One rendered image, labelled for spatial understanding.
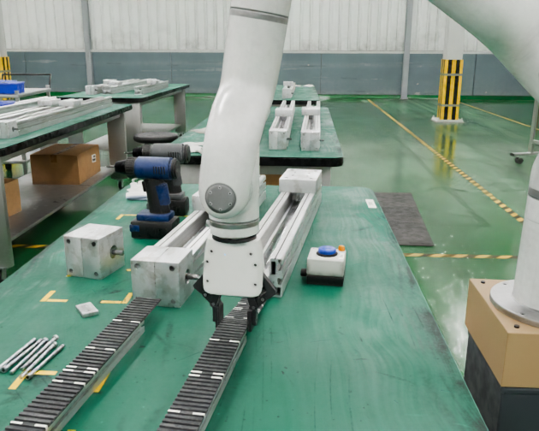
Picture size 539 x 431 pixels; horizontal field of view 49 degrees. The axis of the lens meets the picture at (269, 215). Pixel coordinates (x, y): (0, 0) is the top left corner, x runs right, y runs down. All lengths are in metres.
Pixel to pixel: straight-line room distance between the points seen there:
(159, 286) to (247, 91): 0.47
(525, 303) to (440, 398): 0.22
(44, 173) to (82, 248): 3.67
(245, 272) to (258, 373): 0.16
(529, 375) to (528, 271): 0.16
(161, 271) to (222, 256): 0.23
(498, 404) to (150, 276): 0.66
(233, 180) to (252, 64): 0.18
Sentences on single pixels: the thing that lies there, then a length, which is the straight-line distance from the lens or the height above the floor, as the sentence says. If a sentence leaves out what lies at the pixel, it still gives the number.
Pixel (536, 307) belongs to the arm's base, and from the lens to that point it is 1.02.
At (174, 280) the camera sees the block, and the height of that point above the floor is 0.84.
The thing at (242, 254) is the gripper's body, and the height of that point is 0.95.
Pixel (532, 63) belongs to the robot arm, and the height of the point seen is 1.26.
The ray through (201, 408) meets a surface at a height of 0.81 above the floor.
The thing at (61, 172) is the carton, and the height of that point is 0.32.
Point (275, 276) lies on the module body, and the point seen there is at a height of 0.83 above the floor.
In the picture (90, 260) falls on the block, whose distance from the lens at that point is 1.36.
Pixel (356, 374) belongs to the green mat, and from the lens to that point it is 0.97.
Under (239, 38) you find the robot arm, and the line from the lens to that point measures 0.90.
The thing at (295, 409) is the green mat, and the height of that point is 0.78.
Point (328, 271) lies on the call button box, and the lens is 1.28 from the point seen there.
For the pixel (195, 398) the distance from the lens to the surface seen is 0.85.
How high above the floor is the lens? 1.28
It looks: 16 degrees down
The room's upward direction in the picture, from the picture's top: straight up
